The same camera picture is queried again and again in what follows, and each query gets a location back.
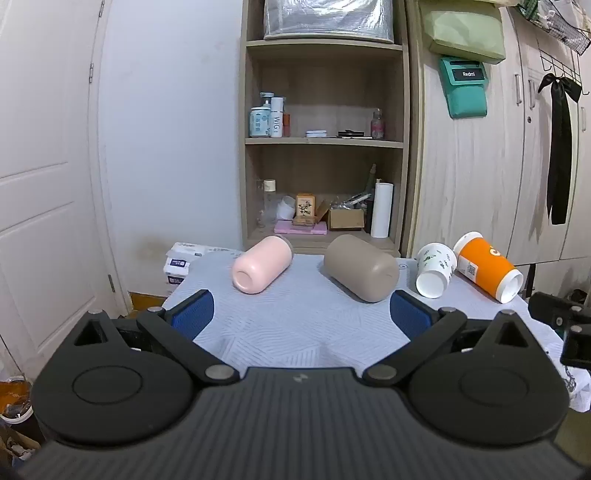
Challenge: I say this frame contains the cardboard box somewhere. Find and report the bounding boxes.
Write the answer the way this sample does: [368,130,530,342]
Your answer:
[316,199,366,231]

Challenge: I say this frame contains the brown cup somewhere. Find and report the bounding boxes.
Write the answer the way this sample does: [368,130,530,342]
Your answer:
[323,234,400,304]

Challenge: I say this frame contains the wooden shelf unit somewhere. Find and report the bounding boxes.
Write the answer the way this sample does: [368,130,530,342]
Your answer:
[239,0,411,258]

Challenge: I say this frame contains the clear glass bottle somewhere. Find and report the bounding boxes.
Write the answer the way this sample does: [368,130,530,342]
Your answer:
[262,179,278,228]

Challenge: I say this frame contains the white floral paper cup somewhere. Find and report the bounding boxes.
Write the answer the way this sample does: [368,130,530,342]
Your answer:
[416,243,458,298]

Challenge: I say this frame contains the teal hanging pouch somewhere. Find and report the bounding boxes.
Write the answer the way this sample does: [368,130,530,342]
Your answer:
[438,55,491,120]

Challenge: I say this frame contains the black ribbon bow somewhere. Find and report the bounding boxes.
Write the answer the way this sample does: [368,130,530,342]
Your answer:
[537,73,584,226]

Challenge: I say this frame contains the light wooden wardrobe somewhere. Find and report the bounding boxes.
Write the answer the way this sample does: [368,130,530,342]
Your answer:
[405,0,591,269]

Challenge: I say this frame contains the black wire rack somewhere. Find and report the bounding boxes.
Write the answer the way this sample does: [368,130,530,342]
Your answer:
[512,0,591,57]

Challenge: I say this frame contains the silver storage bag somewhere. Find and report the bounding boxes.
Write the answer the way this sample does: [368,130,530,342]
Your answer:
[263,0,395,43]

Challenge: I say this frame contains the blue white pump bottle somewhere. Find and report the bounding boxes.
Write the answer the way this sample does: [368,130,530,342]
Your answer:
[250,92,272,138]

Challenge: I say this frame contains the white paper roll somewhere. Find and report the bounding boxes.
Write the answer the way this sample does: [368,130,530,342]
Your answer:
[370,182,394,239]

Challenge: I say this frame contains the pink cup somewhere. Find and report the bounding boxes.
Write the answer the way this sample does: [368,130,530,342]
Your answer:
[231,235,295,294]

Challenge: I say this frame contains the light blue table cloth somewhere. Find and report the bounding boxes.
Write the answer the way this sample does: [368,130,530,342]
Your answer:
[161,251,578,370]

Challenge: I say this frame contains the tall white bottle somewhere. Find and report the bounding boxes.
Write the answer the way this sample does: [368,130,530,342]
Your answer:
[270,96,284,138]

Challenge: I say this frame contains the dark green bottle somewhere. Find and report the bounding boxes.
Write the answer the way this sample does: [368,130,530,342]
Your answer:
[365,164,378,208]

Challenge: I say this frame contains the white blue tissue pack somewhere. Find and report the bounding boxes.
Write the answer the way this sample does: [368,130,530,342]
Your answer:
[164,241,242,288]

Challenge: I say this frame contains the pink flat box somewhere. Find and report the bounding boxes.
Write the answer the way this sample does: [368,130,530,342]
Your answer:
[274,220,329,236]

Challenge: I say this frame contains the orange paper cup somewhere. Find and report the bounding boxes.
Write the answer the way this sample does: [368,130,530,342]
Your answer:
[453,232,524,304]

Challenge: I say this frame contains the white door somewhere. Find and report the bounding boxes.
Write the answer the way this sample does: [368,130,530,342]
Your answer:
[0,0,131,370]

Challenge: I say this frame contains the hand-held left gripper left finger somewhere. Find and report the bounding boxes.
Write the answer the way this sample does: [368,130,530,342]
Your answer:
[60,289,241,385]

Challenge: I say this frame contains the light green hanging pouch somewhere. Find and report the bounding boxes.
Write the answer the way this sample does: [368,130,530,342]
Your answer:
[421,1,507,65]

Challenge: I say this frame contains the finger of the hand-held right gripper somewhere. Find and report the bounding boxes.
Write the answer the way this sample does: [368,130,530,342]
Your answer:
[560,323,591,368]
[529,292,591,330]

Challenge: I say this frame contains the white patterned cloth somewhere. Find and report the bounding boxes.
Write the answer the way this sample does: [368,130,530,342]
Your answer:
[556,360,591,414]

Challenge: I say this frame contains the orange bag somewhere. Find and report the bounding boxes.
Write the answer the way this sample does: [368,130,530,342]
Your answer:
[0,375,33,416]

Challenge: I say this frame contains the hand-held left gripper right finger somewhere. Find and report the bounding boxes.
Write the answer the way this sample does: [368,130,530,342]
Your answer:
[362,290,539,387]

